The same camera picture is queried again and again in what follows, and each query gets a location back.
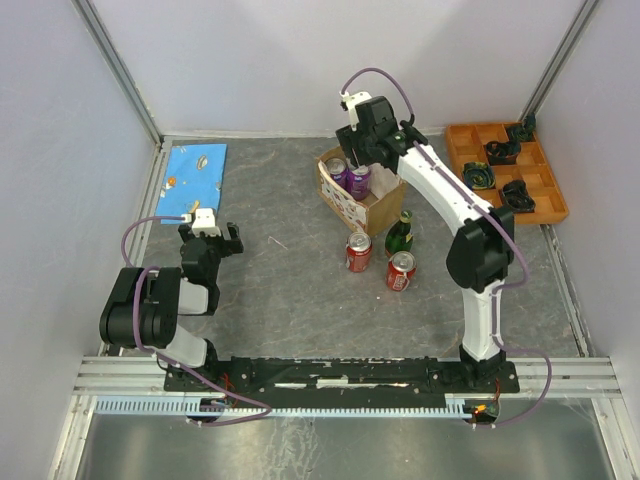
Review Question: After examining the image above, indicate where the purple soda can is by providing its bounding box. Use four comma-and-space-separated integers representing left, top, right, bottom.
325, 158, 348, 191
347, 165, 371, 201

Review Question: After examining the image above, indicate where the green glass bottle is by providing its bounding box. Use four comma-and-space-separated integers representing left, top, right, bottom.
385, 210, 413, 257

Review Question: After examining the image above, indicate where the red cola can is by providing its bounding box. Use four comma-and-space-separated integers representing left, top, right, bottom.
346, 232, 373, 273
386, 251, 417, 292

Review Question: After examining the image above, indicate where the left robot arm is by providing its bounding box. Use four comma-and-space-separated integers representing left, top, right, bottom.
99, 222, 244, 390

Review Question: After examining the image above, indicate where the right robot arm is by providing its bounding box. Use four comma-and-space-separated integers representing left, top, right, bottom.
336, 92, 515, 391

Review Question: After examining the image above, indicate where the blue patterned cloth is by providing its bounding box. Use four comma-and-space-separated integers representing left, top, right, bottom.
155, 143, 227, 225

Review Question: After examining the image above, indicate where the rolled green blue sock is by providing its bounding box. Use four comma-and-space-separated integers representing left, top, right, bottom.
462, 162, 496, 191

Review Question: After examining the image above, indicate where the rolled dark sock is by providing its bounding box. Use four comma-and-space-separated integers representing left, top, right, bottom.
484, 141, 521, 166

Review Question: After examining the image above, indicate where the orange divided tray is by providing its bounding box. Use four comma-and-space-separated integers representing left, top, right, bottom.
445, 122, 569, 225

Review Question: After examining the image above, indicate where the rolled sock in corner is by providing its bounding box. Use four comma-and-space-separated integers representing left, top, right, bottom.
505, 113, 537, 143

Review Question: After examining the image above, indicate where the rolled black sock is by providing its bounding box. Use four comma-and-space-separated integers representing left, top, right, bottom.
499, 180, 536, 213

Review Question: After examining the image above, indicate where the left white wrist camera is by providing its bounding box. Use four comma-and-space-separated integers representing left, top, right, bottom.
182, 208, 222, 237

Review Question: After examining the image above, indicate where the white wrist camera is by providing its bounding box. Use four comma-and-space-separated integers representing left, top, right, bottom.
182, 208, 222, 237
340, 91, 372, 131

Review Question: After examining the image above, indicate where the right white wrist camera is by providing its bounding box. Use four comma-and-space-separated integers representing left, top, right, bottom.
340, 91, 372, 131

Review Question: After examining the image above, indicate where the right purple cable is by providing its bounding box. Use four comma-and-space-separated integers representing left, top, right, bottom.
339, 67, 553, 429

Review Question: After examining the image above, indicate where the purple cable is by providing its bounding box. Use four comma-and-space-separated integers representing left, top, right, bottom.
122, 214, 273, 427
339, 67, 553, 429

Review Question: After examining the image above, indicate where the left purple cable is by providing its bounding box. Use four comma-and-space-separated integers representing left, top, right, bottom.
122, 214, 273, 427

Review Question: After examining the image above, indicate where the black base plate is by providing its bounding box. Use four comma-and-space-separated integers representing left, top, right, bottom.
163, 355, 521, 407

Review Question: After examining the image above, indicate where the aluminium frame rail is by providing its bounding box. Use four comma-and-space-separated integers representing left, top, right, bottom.
73, 356, 621, 399

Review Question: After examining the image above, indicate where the blue slotted cable duct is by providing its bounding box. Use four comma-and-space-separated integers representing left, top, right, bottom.
94, 395, 471, 420

